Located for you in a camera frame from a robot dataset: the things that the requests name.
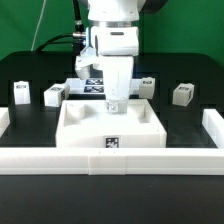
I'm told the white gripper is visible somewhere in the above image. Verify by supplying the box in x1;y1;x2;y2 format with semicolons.
75;47;134;112

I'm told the white square tabletop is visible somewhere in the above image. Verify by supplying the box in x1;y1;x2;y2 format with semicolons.
55;99;167;148

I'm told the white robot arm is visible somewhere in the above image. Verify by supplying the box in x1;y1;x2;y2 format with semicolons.
75;0;168;113

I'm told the white U-shaped fence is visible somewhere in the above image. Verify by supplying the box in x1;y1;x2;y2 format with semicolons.
0;107;224;176

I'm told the white AprilTag base plate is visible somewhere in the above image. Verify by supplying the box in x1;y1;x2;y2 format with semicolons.
66;78;141;95

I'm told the black thick cable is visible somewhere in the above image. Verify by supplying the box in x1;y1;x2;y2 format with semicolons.
35;0;89;53

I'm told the white thin cable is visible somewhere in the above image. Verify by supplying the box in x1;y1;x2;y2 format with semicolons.
31;0;48;52

